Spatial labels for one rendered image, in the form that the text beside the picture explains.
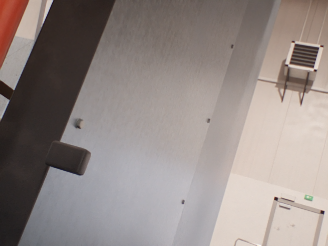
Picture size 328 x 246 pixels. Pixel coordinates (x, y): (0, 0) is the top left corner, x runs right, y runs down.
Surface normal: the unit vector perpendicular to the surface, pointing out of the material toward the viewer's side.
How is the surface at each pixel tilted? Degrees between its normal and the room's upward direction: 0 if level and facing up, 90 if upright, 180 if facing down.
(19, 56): 90
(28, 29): 90
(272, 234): 90
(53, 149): 90
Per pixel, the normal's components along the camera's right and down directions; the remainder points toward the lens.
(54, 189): 0.92, 0.23
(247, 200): -0.24, -0.31
